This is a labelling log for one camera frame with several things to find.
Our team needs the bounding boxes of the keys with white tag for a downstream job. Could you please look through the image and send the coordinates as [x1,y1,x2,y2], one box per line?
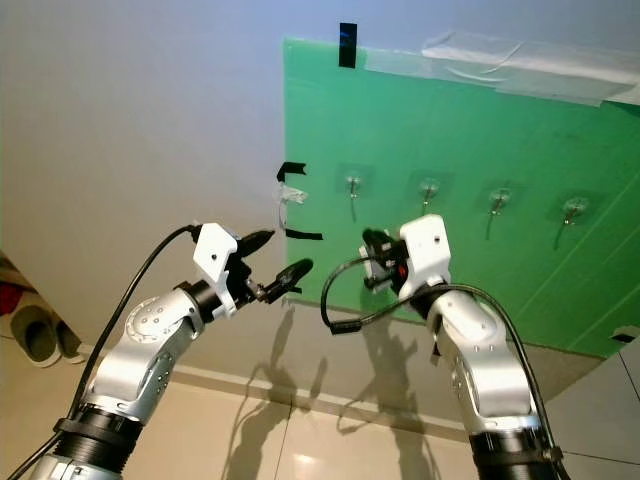
[364,250,391,287]

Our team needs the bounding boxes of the clear adhesive metal hook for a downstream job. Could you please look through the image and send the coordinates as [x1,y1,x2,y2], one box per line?
[410,170,449,216]
[338,163,371,221]
[555,190,596,251]
[480,180,521,241]

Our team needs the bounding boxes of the white tape piece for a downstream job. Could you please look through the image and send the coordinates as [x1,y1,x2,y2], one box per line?
[278,185,309,206]

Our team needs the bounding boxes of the short black tape strip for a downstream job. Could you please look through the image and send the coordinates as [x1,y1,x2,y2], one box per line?
[276,160,306,183]

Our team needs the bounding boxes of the green board with hooks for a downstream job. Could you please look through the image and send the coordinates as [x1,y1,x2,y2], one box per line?
[280,37,640,359]

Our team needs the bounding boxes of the grey slipper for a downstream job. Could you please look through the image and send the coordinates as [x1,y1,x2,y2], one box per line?
[55,320,83,363]
[10,305,64,368]

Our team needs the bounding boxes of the red shoe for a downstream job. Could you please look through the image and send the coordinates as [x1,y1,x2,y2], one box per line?
[0,283,23,316]

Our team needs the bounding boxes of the upright black tape strip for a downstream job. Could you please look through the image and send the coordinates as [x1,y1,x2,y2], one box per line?
[339,22,359,69]

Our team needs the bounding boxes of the clear plastic tape band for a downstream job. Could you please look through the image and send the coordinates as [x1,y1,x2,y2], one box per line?
[363,30,640,109]

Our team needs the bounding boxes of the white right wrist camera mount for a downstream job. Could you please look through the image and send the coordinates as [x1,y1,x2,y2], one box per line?
[398,214,453,293]

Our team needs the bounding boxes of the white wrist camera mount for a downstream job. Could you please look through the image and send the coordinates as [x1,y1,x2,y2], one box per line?
[398,214,453,293]
[192,222,241,293]

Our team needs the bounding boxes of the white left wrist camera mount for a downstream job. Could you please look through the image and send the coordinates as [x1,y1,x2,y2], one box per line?
[192,222,241,293]

